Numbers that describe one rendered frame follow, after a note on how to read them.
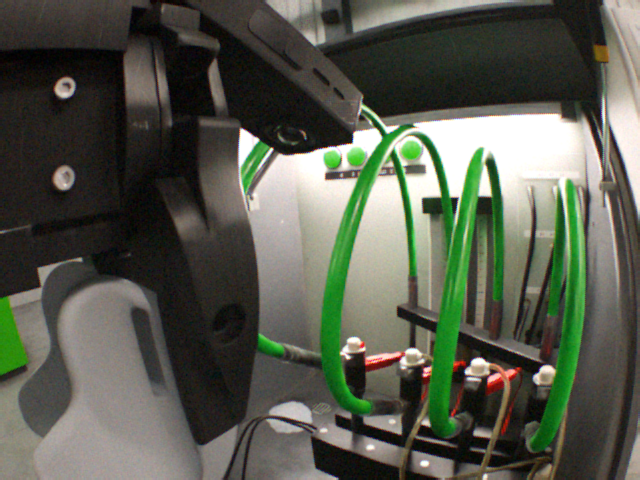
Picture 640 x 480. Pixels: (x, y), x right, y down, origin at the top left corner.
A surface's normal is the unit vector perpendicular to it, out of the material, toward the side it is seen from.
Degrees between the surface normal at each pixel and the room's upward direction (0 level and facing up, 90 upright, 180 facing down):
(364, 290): 90
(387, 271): 90
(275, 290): 90
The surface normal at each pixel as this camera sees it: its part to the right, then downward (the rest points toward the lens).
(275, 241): 0.80, 0.03
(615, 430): -0.47, -0.60
